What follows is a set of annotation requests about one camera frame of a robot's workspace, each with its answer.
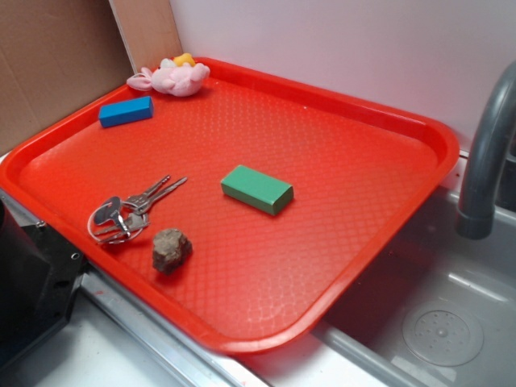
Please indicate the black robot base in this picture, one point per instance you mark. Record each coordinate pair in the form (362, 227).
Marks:
(40, 275)

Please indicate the green rectangular block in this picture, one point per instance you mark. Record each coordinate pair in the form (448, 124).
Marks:
(257, 190)

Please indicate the blue rectangular block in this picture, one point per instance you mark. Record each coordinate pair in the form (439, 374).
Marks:
(128, 111)

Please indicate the red plastic tray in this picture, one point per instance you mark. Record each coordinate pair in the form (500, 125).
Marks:
(254, 281)

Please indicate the brown rock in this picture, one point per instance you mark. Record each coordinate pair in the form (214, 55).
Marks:
(171, 248)

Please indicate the pink plush toy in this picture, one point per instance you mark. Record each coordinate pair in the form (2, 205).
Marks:
(180, 77)

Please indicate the silver key bunch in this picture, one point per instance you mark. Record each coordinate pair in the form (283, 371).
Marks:
(119, 220)

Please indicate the grey plastic sink basin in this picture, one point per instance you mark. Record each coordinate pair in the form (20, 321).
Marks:
(433, 309)

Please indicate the grey toy faucet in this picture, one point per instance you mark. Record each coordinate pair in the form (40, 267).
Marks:
(489, 177)

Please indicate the brown cardboard panel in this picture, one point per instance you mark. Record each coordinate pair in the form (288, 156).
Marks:
(58, 56)

